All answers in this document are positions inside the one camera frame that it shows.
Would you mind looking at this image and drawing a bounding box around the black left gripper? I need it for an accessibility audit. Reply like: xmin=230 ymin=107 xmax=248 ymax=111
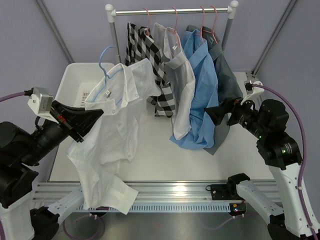
xmin=18 ymin=99 xmax=104 ymax=166

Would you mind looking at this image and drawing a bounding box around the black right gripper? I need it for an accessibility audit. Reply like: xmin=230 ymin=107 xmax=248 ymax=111
xmin=205 ymin=93 xmax=268 ymax=139

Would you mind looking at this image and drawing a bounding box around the blue wire hanger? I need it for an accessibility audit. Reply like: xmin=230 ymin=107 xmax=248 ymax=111
xmin=92 ymin=45 xmax=123 ymax=103

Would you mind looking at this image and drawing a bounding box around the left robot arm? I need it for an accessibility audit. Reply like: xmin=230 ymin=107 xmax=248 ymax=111
xmin=0 ymin=100 xmax=104 ymax=240

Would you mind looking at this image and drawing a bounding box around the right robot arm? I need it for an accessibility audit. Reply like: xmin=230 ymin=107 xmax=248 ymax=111
xmin=205 ymin=98 xmax=320 ymax=240

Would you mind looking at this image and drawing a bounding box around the blue shirt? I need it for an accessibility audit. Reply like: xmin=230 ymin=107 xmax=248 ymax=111
xmin=170 ymin=29 xmax=219 ymax=150

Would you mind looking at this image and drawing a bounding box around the dark grey shirt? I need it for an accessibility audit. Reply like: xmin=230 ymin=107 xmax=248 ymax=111
xmin=186 ymin=25 xmax=243 ymax=154

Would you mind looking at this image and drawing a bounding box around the light grey white shirt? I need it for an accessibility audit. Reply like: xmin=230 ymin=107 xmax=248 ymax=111
xmin=151 ymin=23 xmax=196 ymax=141

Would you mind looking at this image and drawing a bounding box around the pink hanger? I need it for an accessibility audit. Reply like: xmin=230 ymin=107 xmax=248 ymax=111
xmin=143 ymin=7 xmax=152 ymax=38
xmin=168 ymin=6 xmax=180 ymax=46
xmin=197 ymin=6 xmax=206 ymax=43
xmin=201 ymin=5 xmax=218 ymax=44

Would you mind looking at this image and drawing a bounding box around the black white checkered shirt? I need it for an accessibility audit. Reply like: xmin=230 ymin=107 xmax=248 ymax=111
xmin=124 ymin=21 xmax=176 ymax=118

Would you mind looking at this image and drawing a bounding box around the white plastic basket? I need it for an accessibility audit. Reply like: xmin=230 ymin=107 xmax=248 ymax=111
xmin=55 ymin=62 xmax=104 ymax=108

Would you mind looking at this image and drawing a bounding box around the clothes rack with metal poles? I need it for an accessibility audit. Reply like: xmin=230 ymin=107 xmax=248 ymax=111
xmin=104 ymin=0 xmax=239 ymax=64

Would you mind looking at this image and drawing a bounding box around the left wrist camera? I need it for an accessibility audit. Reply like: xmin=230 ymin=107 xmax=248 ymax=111
xmin=27 ymin=87 xmax=56 ymax=122

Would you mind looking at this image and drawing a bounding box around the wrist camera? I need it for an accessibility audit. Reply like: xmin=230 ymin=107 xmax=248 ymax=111
xmin=27 ymin=87 xmax=56 ymax=122
xmin=240 ymin=80 xmax=265 ymax=105

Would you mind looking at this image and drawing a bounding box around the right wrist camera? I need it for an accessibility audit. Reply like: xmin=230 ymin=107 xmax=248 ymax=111
xmin=240 ymin=80 xmax=265 ymax=105

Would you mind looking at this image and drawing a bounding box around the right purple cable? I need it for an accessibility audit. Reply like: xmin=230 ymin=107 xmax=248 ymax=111
xmin=252 ymin=83 xmax=318 ymax=240

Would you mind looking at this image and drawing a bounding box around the aluminium mounting rail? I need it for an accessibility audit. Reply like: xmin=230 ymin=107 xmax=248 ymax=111
xmin=29 ymin=180 xmax=282 ymax=205

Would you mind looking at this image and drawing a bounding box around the left aluminium frame post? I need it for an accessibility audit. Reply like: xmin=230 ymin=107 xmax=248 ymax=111
xmin=34 ymin=0 xmax=75 ymax=64

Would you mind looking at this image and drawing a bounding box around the aluminium frame post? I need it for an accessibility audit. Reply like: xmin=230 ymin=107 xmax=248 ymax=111
xmin=251 ymin=0 xmax=299 ymax=78
xmin=34 ymin=0 xmax=75 ymax=64

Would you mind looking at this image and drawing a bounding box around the light blue slotted cable duct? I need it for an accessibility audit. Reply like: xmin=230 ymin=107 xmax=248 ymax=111
xmin=74 ymin=202 xmax=231 ymax=213

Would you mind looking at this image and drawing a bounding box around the right aluminium frame post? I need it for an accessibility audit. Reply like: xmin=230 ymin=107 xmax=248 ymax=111
xmin=251 ymin=0 xmax=299 ymax=78

